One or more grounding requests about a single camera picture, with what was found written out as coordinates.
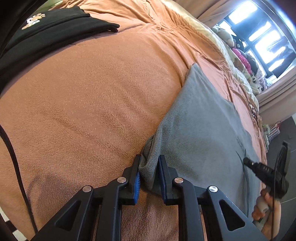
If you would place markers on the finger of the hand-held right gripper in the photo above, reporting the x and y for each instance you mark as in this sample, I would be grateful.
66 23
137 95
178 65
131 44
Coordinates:
256 166

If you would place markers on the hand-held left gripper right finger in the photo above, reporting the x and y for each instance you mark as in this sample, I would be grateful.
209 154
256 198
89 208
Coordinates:
163 180

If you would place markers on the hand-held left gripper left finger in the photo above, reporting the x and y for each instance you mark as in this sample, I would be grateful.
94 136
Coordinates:
136 185

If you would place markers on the grey t-shirt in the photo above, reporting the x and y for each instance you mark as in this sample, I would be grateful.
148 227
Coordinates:
203 129

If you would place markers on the person's right hand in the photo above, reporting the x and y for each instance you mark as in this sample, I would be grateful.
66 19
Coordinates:
270 215

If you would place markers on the pale green nightstand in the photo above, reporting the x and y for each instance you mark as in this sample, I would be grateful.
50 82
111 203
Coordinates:
269 135

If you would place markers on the pink curtain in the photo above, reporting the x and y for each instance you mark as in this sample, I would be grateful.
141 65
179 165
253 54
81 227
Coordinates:
208 9
277 99

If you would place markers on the plush toys on window seat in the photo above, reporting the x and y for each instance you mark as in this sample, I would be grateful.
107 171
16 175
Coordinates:
254 81

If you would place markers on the orange fleece blanket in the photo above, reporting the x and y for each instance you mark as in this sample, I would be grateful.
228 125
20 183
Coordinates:
81 104

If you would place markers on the pink plush toy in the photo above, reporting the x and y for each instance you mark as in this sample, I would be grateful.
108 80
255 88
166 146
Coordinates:
242 59

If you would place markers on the black round plush toy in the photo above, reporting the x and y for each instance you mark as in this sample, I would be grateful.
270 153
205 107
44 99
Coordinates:
239 42

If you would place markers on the black framed window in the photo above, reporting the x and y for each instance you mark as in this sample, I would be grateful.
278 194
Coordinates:
261 34

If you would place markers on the white plush bear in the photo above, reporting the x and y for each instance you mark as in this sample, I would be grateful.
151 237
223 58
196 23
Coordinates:
223 33

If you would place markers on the cream duvet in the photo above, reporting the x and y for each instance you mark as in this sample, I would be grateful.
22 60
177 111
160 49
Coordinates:
208 32

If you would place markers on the black paw print garment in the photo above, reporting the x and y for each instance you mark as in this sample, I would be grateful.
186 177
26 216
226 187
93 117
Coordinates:
57 25

